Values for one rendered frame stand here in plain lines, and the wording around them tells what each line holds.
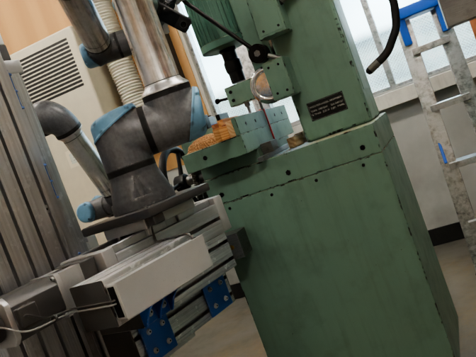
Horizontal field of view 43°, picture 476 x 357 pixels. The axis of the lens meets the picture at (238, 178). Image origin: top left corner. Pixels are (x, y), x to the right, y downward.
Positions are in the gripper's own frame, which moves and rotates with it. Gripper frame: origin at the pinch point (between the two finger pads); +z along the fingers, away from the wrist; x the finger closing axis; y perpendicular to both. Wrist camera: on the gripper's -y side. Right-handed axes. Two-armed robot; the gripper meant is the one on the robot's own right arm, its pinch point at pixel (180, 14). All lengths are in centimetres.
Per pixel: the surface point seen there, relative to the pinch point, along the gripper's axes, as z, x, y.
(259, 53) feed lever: -4.0, -4.9, -30.8
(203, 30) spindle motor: 4.6, 0.6, -8.0
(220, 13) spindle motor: 5.1, -6.9, -10.1
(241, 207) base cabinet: -10, 38, -54
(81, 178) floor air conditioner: 107, 129, 48
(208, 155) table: -17.6, 27.4, -37.6
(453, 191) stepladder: 66, 7, -112
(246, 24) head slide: 5.6, -8.9, -19.5
